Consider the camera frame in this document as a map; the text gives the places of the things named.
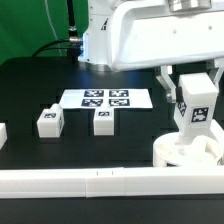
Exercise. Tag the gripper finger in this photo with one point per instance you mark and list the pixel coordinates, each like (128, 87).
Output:
(216, 70)
(163, 75)

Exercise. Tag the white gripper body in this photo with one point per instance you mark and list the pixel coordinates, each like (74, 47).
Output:
(148, 33)

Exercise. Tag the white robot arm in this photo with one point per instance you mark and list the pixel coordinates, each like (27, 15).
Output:
(95, 37)

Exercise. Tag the white marker sheet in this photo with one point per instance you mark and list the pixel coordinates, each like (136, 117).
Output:
(116, 98)

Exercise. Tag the white right fence bar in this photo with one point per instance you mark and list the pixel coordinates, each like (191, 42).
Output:
(217, 132)

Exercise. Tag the white fence bar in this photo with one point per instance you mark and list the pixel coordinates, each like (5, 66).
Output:
(106, 182)
(3, 134)
(217, 132)

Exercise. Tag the white front fence bar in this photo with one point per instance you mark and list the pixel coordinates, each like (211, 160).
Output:
(106, 182)

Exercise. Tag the white left fence bar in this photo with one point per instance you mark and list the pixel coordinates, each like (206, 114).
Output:
(3, 134)

